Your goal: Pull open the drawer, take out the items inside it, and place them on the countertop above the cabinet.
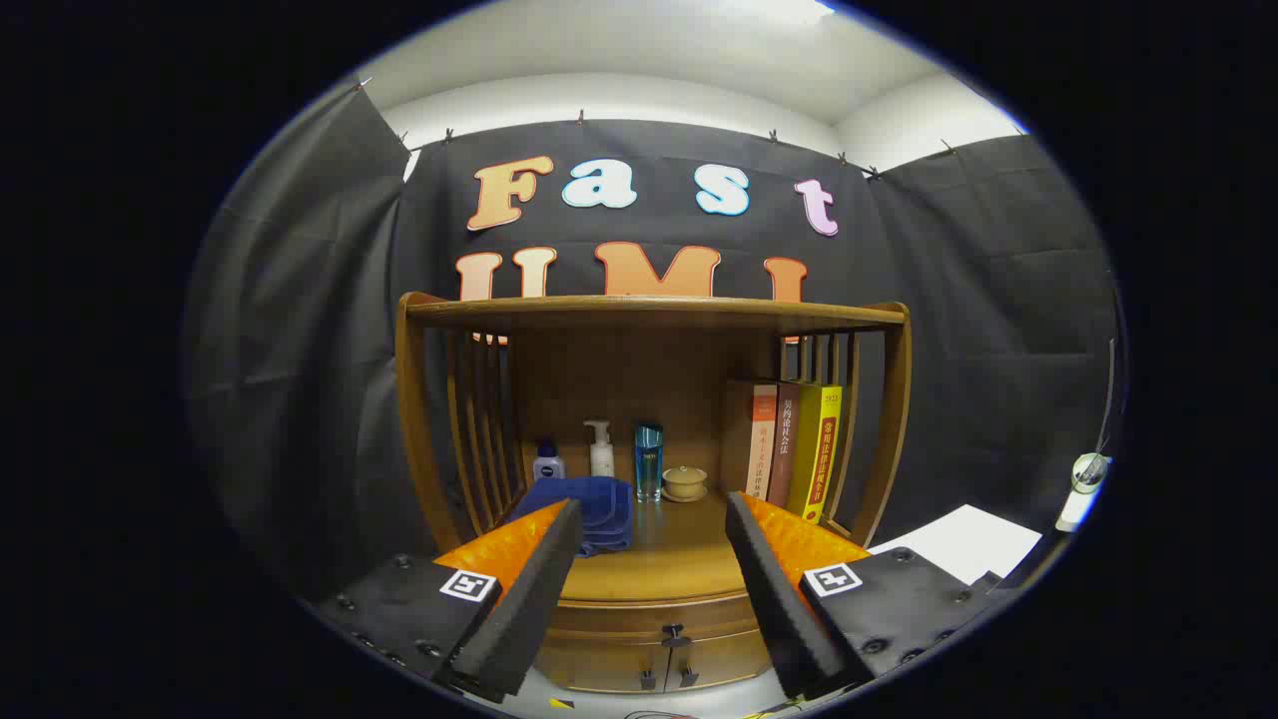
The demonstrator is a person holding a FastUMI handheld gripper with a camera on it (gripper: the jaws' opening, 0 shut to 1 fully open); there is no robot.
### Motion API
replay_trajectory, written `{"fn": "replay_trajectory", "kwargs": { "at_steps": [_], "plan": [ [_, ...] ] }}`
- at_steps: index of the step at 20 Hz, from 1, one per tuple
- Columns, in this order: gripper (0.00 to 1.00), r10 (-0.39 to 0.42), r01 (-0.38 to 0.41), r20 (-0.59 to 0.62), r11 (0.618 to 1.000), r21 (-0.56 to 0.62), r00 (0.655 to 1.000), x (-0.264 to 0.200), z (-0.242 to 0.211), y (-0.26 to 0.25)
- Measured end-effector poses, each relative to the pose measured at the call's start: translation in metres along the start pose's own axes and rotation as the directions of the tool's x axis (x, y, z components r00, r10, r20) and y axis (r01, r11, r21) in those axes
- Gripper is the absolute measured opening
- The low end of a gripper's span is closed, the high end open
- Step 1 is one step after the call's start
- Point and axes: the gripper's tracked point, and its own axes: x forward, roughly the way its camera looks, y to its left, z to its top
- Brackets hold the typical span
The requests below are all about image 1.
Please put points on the small blue-capped lotion bottle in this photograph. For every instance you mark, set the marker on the small blue-capped lotion bottle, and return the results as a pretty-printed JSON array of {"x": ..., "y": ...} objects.
[{"x": 548, "y": 467}]

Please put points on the wooden cabinet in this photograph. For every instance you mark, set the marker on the wooden cabinet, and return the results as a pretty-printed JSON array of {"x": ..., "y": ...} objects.
[{"x": 639, "y": 369}]

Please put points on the beige book with orange label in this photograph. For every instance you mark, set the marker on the beige book with orange label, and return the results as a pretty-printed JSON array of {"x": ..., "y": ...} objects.
[{"x": 762, "y": 449}]

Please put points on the brown book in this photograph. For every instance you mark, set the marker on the brown book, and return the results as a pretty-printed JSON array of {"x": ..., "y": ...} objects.
[{"x": 784, "y": 449}]

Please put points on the blue glass bottle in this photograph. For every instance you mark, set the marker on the blue glass bottle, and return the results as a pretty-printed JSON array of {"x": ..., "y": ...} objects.
[{"x": 648, "y": 464}]

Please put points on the yellow book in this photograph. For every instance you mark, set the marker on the yellow book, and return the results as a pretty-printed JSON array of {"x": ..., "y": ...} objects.
[{"x": 819, "y": 459}]

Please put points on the wooden cabinet door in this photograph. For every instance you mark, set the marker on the wooden cabinet door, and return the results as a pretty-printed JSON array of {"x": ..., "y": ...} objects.
[
  {"x": 599, "y": 664},
  {"x": 724, "y": 654}
]

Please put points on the black drawer knob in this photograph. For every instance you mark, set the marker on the black drawer knob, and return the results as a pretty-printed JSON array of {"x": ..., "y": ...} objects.
[{"x": 676, "y": 634}]

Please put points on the white pump bottle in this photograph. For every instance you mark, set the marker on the white pump bottle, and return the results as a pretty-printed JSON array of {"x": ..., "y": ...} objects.
[{"x": 601, "y": 459}]

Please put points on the white cylindrical device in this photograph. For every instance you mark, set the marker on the white cylindrical device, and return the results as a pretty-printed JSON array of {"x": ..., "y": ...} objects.
[{"x": 1078, "y": 504}]

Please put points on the blue folded towel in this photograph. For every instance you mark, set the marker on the blue folded towel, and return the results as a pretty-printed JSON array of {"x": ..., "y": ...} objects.
[{"x": 599, "y": 509}]

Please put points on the beige lidded tea cup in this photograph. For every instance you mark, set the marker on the beige lidded tea cup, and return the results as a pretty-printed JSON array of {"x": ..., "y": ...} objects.
[{"x": 685, "y": 482}]

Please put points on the wooden countertop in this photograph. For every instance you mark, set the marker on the wooden countertop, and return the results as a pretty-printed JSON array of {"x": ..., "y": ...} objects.
[{"x": 679, "y": 559}]

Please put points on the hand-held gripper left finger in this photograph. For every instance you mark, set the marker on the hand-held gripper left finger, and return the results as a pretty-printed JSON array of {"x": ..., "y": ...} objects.
[{"x": 529, "y": 599}]

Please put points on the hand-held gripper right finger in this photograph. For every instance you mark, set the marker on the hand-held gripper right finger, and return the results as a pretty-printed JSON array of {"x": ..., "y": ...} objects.
[{"x": 779, "y": 599}]

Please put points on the wooden drawer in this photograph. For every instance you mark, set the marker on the wooden drawer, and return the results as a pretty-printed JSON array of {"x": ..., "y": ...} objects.
[{"x": 619, "y": 614}]

